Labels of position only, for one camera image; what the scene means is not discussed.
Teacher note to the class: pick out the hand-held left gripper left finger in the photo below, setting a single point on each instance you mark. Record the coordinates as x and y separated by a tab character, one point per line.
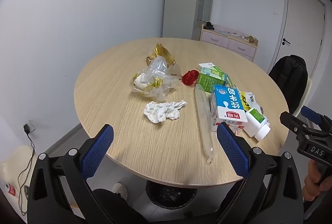
99	150

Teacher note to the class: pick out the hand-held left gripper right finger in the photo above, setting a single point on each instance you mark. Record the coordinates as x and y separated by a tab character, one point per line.
232	151

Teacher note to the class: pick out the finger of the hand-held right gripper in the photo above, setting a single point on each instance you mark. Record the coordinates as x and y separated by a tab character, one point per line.
294	122
311	113

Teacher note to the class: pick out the white bottle with green label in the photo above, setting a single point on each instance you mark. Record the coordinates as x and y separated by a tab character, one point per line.
255	125

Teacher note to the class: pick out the blue white milk carton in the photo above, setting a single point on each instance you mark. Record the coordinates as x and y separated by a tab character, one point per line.
228	102

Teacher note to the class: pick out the yellow white snack packet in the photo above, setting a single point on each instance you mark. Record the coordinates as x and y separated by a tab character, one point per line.
246	100

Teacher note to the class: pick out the white tissue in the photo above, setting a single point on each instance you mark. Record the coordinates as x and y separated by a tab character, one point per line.
160	111

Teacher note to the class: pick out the green white medicine box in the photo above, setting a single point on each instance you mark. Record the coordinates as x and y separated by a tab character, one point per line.
207	82

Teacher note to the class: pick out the trash bin with black bag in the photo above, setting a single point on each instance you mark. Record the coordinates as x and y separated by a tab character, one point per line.
168	198

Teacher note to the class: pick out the clear plastic bag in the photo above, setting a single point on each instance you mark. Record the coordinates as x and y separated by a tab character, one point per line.
155	76

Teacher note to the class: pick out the gold foil wrapper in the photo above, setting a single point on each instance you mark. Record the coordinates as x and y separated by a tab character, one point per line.
162	52

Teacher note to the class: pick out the person's right hand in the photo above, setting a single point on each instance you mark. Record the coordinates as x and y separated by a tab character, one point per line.
311	187

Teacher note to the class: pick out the long clear plastic tube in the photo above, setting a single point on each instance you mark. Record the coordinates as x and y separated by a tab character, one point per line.
205	120

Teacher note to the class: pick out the black backpack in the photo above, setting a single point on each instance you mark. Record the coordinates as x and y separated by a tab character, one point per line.
288	78

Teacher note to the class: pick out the person's left white shoe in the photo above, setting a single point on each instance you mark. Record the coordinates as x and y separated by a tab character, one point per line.
120	189

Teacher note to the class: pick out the black power adapter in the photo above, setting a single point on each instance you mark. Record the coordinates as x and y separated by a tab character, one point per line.
26	128

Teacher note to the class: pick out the red mesh net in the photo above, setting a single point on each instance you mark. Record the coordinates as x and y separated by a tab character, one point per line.
189	78

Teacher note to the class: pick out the white door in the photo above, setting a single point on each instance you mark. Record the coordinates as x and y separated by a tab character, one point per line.
303	19

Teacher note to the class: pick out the small yellowish object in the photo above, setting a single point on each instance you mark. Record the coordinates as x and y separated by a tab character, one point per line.
250	38

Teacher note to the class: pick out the red white packet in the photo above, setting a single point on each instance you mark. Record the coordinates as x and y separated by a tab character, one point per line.
10	189

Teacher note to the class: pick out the pink low cabinet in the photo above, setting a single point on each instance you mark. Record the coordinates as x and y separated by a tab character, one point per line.
220	39

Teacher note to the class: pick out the small black object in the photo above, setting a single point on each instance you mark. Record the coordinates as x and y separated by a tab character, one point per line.
208	24

